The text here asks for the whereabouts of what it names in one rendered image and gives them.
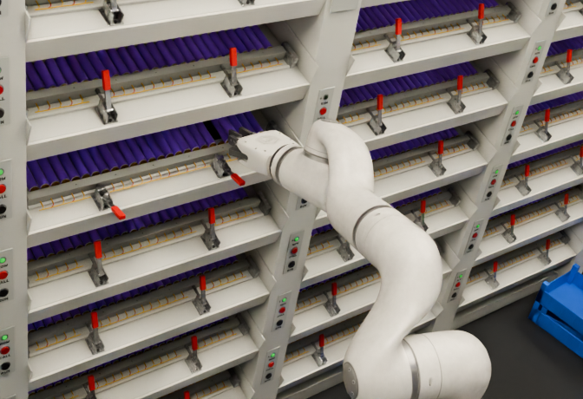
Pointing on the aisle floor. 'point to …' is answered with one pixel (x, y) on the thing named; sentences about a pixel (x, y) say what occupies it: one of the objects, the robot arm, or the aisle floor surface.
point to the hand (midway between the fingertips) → (240, 138)
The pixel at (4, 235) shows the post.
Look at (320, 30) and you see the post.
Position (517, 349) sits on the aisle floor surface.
